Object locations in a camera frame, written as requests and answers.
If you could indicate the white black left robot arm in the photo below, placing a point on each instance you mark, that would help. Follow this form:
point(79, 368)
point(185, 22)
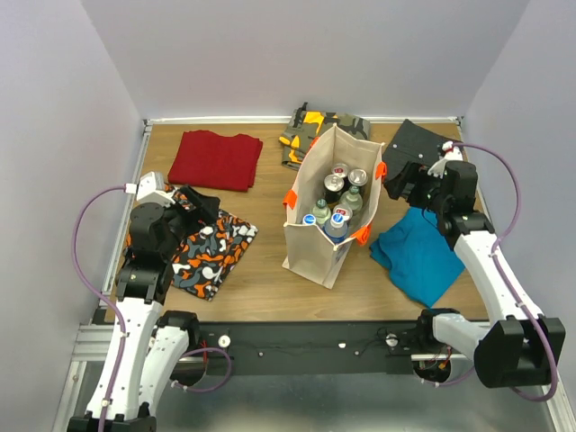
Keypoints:
point(147, 342)

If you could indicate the dark grey buttoned garment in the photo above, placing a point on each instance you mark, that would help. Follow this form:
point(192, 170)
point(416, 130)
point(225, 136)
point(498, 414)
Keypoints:
point(412, 143)

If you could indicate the green cap glass bottle front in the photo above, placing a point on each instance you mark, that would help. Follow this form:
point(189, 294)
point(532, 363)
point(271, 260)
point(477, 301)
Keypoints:
point(321, 212)

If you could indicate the black soda can left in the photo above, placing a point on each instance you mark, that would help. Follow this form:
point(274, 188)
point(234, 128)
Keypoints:
point(333, 186)

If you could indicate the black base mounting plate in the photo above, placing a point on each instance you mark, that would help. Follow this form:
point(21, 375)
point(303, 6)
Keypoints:
point(323, 347)

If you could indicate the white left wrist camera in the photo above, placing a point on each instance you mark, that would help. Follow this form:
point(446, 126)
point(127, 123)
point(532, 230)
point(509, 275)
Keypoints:
point(152, 189)

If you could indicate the red tab can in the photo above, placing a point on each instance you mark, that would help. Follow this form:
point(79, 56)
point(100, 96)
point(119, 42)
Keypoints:
point(341, 170)
point(344, 210)

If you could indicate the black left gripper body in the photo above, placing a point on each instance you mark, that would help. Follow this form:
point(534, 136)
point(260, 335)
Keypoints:
point(181, 226)

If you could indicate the camouflage yellow green shorts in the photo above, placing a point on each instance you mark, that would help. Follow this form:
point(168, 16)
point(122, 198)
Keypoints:
point(307, 125)

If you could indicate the red tab can front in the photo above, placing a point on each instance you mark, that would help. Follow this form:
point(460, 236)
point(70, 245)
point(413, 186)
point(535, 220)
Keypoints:
point(344, 210)

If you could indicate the red tab can back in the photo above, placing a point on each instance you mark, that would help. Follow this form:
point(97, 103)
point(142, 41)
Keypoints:
point(341, 170)

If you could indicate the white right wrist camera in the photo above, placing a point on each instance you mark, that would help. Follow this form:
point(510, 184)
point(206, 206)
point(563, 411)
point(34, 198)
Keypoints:
point(450, 153)

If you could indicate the green cap glass bottle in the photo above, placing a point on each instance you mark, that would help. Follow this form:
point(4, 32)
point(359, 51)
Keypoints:
point(321, 212)
point(353, 199)

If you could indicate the green cap glass bottle back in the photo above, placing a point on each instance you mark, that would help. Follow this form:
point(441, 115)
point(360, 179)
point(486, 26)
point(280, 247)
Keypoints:
point(353, 199)

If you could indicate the Pocari Sweat bottle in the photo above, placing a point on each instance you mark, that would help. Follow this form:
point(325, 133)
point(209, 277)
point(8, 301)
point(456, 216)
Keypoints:
point(309, 220)
point(336, 228)

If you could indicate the aluminium table frame rail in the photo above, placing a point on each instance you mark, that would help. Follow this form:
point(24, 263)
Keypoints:
point(217, 359)

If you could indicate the folded red shirt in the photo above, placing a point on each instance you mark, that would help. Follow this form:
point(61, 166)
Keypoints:
point(207, 159)

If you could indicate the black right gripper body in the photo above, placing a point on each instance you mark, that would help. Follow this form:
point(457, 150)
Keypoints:
point(427, 188)

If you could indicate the teal blue shirt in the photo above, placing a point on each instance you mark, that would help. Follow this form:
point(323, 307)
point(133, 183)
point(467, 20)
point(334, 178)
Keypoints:
point(417, 257)

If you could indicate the beige canvas tote bag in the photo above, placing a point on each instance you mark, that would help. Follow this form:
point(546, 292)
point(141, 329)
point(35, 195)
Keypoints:
point(310, 252)

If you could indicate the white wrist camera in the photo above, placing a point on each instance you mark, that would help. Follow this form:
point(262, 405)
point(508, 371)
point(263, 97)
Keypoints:
point(450, 153)
point(152, 189)

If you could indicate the orange black patterned shorts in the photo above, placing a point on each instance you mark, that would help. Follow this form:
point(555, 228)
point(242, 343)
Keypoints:
point(199, 266)

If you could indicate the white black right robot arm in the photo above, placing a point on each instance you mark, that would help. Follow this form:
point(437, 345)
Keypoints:
point(521, 346)

